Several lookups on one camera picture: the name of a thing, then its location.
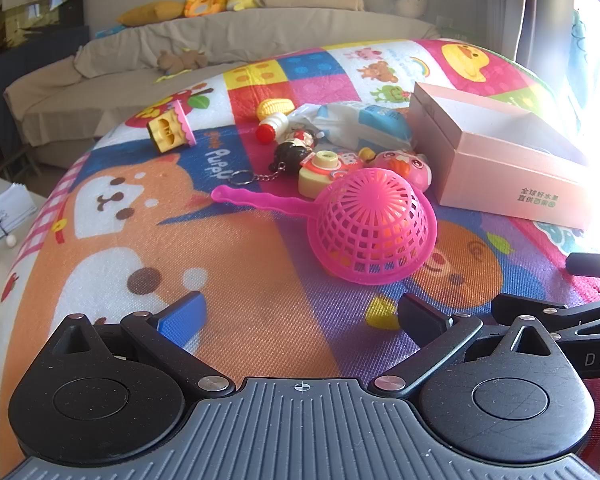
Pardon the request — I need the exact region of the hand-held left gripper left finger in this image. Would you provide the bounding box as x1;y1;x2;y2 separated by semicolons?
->
45;290;237;401

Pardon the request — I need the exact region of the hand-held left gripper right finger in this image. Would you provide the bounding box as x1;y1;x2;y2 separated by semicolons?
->
372;292;563;401

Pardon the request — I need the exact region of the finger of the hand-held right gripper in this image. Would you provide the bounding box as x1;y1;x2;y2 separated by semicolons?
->
566;252;600;279
491;294;600;347

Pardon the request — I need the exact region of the pink plastic strainer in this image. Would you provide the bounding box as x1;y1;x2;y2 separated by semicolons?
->
211;167;438;286

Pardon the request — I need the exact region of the pink cardboard box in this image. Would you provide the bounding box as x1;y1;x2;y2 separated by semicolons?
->
407;81;598;231

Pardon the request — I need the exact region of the pink squishy animal toy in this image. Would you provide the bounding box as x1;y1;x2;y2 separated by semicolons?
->
369;149;433;192

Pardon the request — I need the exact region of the blue wet wipes packet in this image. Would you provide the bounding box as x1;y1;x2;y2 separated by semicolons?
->
286;101;413;148

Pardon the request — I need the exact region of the colourful cartoon play mat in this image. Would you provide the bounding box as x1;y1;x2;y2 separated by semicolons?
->
0;37;600;480

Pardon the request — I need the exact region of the yellow toy with pink trim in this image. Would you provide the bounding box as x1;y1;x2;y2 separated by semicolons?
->
147;100;197;153

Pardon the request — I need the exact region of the stack of white papers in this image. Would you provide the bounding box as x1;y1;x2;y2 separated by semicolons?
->
0;184;38;243

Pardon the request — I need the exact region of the small white bottle red cap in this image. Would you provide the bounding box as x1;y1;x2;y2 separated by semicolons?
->
255;112;290;145

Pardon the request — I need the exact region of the yellow toy corn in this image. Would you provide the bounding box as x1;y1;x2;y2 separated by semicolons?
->
256;98;296;120

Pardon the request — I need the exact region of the brown teddy bear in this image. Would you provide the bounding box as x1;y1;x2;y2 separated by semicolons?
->
156;49;208;76

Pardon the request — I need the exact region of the grey curtain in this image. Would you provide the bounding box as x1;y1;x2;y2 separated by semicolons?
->
512;0;578;68

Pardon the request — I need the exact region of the dark tv cabinet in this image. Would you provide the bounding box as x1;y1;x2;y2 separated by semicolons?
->
0;25;91;171

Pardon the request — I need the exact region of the beige covered sofa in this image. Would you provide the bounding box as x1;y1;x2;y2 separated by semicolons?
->
4;7;441;168

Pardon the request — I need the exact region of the yellow pillow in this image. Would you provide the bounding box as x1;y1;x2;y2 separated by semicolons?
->
117;1;186;27

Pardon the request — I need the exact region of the white bear plush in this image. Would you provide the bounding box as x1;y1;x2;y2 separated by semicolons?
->
394;0;429;20

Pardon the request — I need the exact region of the dark reflective screen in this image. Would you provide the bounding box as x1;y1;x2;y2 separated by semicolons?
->
0;0;85;61

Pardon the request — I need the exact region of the yellow toy camera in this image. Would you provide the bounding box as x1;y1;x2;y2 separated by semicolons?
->
298;149;366;200

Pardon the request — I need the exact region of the doll keychain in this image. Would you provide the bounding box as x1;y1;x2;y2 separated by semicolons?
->
229;127;326;188

